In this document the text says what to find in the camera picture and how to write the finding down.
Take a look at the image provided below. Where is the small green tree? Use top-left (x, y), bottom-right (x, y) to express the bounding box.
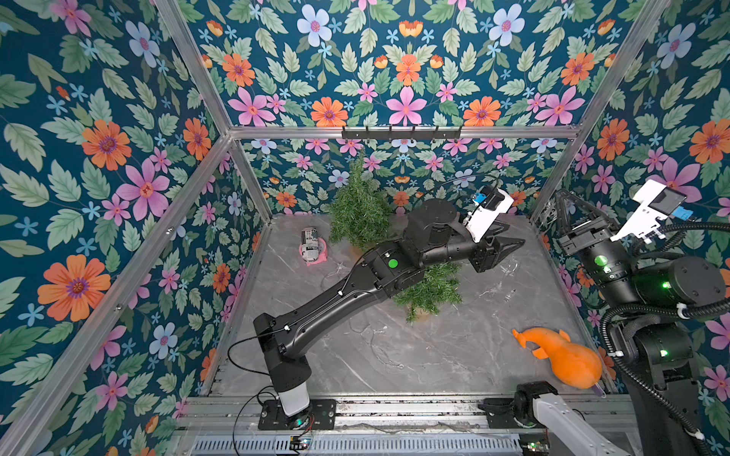
top-left (393, 263), bottom-right (463, 323)
top-left (329, 158), bottom-right (391, 251)

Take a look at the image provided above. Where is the clear string light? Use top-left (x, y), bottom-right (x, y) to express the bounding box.
top-left (338, 298), bottom-right (420, 372)

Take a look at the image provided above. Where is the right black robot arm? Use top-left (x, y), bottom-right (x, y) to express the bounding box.
top-left (555, 180), bottom-right (729, 455)

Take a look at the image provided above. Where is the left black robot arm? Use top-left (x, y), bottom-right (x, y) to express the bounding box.
top-left (254, 188), bottom-right (524, 427)

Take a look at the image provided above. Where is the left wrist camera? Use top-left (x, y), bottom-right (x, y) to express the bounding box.
top-left (464, 184), bottom-right (514, 243)

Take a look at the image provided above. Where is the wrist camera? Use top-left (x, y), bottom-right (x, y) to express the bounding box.
top-left (464, 184), bottom-right (514, 243)
top-left (609, 180), bottom-right (693, 244)

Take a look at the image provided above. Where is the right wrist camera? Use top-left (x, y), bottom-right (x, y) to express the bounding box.
top-left (609, 180), bottom-right (693, 244)

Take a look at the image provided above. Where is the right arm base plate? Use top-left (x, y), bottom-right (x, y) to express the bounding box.
top-left (477, 391), bottom-right (559, 429)

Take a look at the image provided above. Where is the black hook rail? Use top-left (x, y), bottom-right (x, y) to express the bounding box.
top-left (340, 125), bottom-right (462, 142)

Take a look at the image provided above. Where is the white cable duct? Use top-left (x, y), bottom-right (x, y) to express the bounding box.
top-left (190, 434), bottom-right (523, 455)

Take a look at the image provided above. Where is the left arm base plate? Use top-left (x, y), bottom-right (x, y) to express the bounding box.
top-left (257, 397), bottom-right (338, 431)

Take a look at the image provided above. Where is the aluminium frame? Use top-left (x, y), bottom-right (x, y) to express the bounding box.
top-left (1, 1), bottom-right (665, 455)

